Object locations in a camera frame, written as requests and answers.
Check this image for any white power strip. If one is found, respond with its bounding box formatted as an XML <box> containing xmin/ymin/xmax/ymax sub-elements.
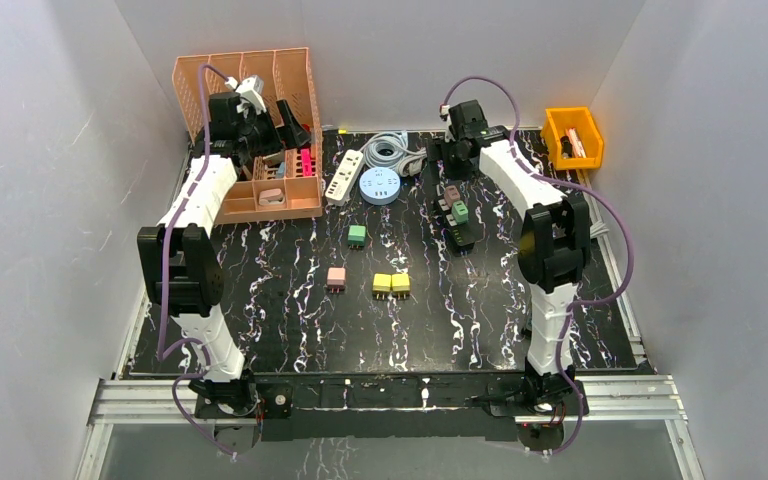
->
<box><xmin>325</xmin><ymin>149</ymin><xmax>365</xmax><ymax>206</ymax></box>

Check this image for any round blue power socket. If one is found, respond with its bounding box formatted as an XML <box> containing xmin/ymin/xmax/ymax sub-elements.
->
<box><xmin>358</xmin><ymin>167</ymin><xmax>401</xmax><ymax>206</ymax></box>

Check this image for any green plug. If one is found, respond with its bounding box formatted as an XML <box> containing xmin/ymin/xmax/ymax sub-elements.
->
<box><xmin>347</xmin><ymin>224</ymin><xmax>367</xmax><ymax>249</ymax></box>
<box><xmin>451</xmin><ymin>201</ymin><xmax>469</xmax><ymax>225</ymax></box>

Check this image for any yellow plug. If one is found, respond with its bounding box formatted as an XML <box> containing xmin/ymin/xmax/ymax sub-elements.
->
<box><xmin>391</xmin><ymin>272</ymin><xmax>411</xmax><ymax>299</ymax></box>
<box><xmin>371</xmin><ymin>273</ymin><xmax>392</xmax><ymax>299</ymax></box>

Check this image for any pink plug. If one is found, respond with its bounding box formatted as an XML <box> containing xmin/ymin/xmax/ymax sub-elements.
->
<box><xmin>443</xmin><ymin>185</ymin><xmax>461</xmax><ymax>208</ymax></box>
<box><xmin>326</xmin><ymin>267</ymin><xmax>347</xmax><ymax>292</ymax></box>

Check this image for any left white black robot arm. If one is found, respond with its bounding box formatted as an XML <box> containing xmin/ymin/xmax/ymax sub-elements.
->
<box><xmin>136</xmin><ymin>92</ymin><xmax>311</xmax><ymax>416</ymax></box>

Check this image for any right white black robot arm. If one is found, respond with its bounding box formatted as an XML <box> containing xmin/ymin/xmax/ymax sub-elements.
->
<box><xmin>427</xmin><ymin>100</ymin><xmax>590</xmax><ymax>414</ymax></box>

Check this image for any pink plug on black strip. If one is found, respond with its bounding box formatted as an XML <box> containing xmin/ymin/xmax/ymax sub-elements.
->
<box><xmin>443</xmin><ymin>185</ymin><xmax>461</xmax><ymax>208</ymax></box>

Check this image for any green plug on black strip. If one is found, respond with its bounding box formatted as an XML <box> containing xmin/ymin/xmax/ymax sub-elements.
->
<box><xmin>451</xmin><ymin>201</ymin><xmax>469</xmax><ymax>225</ymax></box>

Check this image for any pink file organizer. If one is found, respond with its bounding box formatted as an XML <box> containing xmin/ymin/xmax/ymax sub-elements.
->
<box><xmin>172</xmin><ymin>47</ymin><xmax>323</xmax><ymax>225</ymax></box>

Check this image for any black power strip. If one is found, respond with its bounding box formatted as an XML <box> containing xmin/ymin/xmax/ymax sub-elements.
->
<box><xmin>434</xmin><ymin>185</ymin><xmax>476</xmax><ymax>256</ymax></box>

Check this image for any orange storage bin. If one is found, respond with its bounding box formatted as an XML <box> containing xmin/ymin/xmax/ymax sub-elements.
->
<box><xmin>541</xmin><ymin>107</ymin><xmax>604</xmax><ymax>170</ymax></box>

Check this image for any coiled grey cable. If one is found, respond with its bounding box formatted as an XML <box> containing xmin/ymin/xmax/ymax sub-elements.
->
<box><xmin>362</xmin><ymin>131</ymin><xmax>428</xmax><ymax>177</ymax></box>

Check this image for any aluminium base frame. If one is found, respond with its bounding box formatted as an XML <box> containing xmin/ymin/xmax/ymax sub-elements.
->
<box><xmin>88</xmin><ymin>371</ymin><xmax>704</xmax><ymax>479</ymax></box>

